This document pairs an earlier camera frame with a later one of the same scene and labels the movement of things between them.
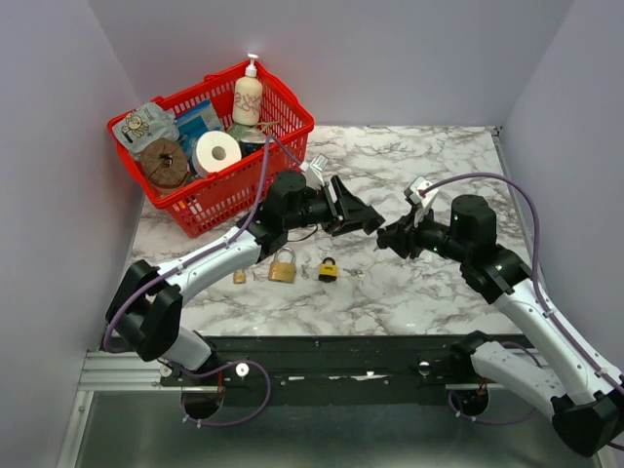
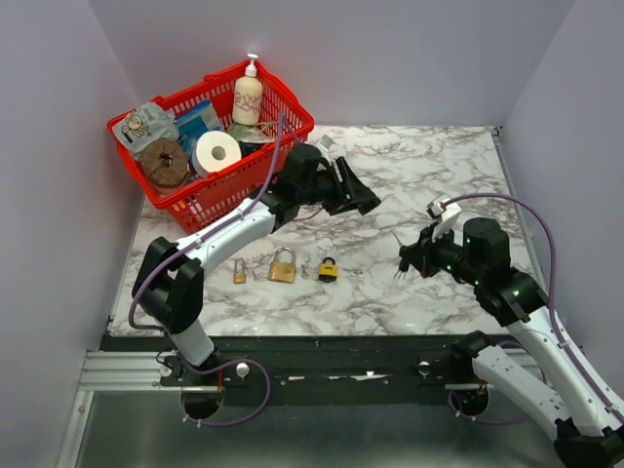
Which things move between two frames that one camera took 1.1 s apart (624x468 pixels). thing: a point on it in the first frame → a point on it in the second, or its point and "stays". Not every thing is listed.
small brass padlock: [240, 277] stays
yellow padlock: [328, 270] stays
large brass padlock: [283, 271] stays
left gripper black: [355, 212] → [349, 189]
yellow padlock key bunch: [356, 272] stays
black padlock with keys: [385, 239] → [409, 256]
